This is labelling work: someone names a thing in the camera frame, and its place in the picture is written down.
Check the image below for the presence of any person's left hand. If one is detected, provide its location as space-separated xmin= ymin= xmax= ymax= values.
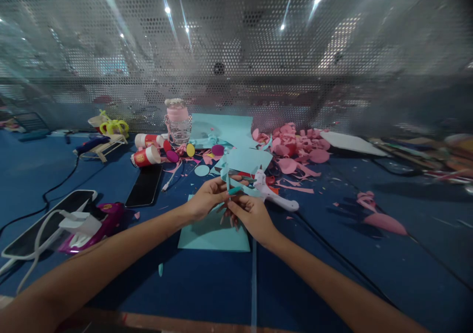
xmin=183 ymin=176 xmax=249 ymax=223

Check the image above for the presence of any person's right hand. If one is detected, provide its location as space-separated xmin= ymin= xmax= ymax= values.
xmin=220 ymin=195 xmax=282 ymax=243

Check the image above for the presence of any curled teal paper strip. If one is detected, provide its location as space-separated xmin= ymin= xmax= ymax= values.
xmin=220 ymin=151 xmax=261 ymax=200

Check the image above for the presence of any white glue gun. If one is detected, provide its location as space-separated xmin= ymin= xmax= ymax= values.
xmin=253 ymin=165 xmax=300 ymax=212

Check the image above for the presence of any black smartphone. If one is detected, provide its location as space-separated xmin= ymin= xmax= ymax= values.
xmin=124 ymin=163 xmax=164 ymax=208

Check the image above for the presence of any cut teal paper sheet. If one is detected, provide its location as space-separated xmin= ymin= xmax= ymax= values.
xmin=213 ymin=146 xmax=274 ymax=180

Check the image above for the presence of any long thin teal paper strip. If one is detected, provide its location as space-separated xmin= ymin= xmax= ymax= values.
xmin=250 ymin=236 xmax=258 ymax=333

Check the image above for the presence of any red white paper cup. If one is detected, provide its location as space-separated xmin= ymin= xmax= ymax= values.
xmin=131 ymin=145 xmax=164 ymax=168
xmin=134 ymin=133 xmax=166 ymax=149

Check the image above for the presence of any folded teal paper sheet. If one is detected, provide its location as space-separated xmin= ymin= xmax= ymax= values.
xmin=190 ymin=112 xmax=254 ymax=150

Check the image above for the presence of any pink clear water bottle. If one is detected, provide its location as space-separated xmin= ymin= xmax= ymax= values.
xmin=164 ymin=98 xmax=192 ymax=146

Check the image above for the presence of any pile of pink paper scraps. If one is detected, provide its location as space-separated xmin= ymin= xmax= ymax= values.
xmin=251 ymin=121 xmax=332 ymax=195

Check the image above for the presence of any wooden stick stand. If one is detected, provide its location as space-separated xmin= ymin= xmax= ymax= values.
xmin=78 ymin=133 xmax=129 ymax=163

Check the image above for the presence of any curled pink paper scrap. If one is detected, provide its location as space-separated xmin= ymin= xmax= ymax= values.
xmin=356 ymin=191 xmax=378 ymax=212

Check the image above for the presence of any cup with yellow pipe cleaners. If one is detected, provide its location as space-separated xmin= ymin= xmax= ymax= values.
xmin=87 ymin=109 xmax=130 ymax=138

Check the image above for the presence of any blue table cloth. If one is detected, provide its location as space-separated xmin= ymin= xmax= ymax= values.
xmin=0 ymin=128 xmax=473 ymax=333

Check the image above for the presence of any white charger plug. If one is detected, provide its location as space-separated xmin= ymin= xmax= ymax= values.
xmin=58 ymin=209 xmax=103 ymax=235

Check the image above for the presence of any white board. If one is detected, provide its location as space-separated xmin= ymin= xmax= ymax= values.
xmin=319 ymin=130 xmax=389 ymax=158

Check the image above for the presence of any blue glue gun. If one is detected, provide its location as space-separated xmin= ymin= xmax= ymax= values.
xmin=73 ymin=134 xmax=111 ymax=156

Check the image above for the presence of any pink paper cone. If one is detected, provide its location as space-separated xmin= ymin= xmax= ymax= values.
xmin=363 ymin=213 xmax=408 ymax=236

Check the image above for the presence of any perforated metal panel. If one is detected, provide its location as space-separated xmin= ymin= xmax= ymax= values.
xmin=0 ymin=0 xmax=473 ymax=136

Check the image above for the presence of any smartphone in white case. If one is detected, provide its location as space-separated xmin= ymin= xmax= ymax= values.
xmin=1 ymin=189 xmax=98 ymax=261

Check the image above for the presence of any pile of craft sticks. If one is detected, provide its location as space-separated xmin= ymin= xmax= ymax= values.
xmin=368 ymin=133 xmax=473 ymax=184

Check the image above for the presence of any white short cable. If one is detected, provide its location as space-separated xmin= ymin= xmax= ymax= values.
xmin=161 ymin=159 xmax=184 ymax=193

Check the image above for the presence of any black power cable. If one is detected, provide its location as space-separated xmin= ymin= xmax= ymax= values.
xmin=0 ymin=152 xmax=83 ymax=237

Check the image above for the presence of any white charging cable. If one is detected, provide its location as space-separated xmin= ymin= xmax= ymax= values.
xmin=0 ymin=209 xmax=74 ymax=297

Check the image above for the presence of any black wire basket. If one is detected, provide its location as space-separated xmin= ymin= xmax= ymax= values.
xmin=14 ymin=111 xmax=51 ymax=133

